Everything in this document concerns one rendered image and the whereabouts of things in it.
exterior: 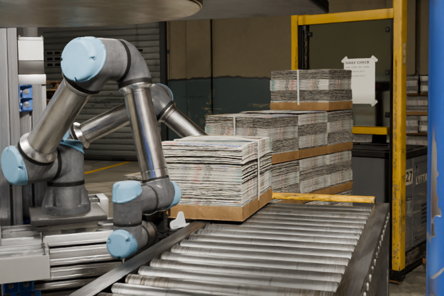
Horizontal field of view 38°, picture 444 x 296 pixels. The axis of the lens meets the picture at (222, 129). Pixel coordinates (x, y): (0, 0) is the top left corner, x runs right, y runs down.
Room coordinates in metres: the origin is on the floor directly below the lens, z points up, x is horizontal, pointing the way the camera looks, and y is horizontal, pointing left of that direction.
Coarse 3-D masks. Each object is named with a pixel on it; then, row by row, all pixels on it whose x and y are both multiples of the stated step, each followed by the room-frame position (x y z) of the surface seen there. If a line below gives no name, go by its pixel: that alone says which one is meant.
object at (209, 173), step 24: (168, 144) 1.94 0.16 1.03; (192, 144) 1.93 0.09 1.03; (216, 144) 1.93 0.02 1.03; (240, 144) 1.93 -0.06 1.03; (168, 168) 1.95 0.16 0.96; (192, 168) 1.92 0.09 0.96; (216, 168) 1.89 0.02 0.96; (240, 168) 1.87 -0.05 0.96; (192, 192) 1.92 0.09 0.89; (216, 192) 1.90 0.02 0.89; (240, 192) 1.88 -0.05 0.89
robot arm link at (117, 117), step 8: (168, 88) 2.59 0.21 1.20; (120, 104) 2.58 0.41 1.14; (104, 112) 2.58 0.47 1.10; (112, 112) 2.56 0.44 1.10; (120, 112) 2.55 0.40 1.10; (88, 120) 2.59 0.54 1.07; (96, 120) 2.57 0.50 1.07; (104, 120) 2.56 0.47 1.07; (112, 120) 2.55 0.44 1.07; (120, 120) 2.55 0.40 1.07; (128, 120) 2.56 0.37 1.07; (72, 128) 2.56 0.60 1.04; (80, 128) 2.57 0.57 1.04; (88, 128) 2.56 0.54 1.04; (96, 128) 2.56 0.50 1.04; (104, 128) 2.56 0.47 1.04; (112, 128) 2.57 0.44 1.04; (72, 136) 2.55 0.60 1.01; (80, 136) 2.56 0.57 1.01; (88, 136) 2.57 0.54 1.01; (96, 136) 2.57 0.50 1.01; (88, 144) 2.60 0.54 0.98
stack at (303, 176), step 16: (304, 160) 3.25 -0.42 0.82; (320, 160) 3.38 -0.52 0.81; (128, 176) 2.73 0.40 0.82; (272, 176) 3.00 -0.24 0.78; (288, 176) 3.13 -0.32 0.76; (304, 176) 3.24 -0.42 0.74; (320, 176) 3.38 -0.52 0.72; (288, 192) 3.12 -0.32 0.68; (304, 192) 3.23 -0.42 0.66; (160, 240) 2.62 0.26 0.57
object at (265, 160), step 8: (192, 136) 2.23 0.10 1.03; (200, 136) 2.22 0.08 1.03; (232, 136) 2.21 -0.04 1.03; (240, 136) 2.21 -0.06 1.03; (248, 136) 2.21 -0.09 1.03; (256, 136) 2.22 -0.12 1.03; (264, 144) 2.12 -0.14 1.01; (264, 152) 2.12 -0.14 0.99; (264, 160) 2.12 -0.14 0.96; (264, 168) 2.13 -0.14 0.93; (264, 176) 2.14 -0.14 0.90; (264, 184) 2.14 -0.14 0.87
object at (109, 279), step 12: (192, 228) 1.82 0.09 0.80; (204, 228) 1.86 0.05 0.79; (168, 240) 1.67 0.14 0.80; (180, 240) 1.68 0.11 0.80; (144, 252) 1.55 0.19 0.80; (156, 252) 1.55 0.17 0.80; (132, 264) 1.45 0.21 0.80; (144, 264) 1.46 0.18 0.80; (108, 276) 1.36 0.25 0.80; (120, 276) 1.36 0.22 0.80; (84, 288) 1.28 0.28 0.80; (96, 288) 1.28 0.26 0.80; (108, 288) 1.29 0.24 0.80
